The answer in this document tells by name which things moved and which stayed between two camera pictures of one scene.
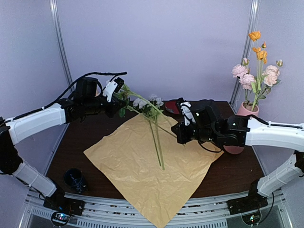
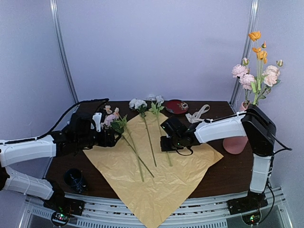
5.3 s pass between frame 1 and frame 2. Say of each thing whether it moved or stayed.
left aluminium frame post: stayed
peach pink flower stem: moved
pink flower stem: stayed
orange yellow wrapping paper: stayed
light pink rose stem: stayed
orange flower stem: stayed
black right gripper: moved
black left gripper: moved
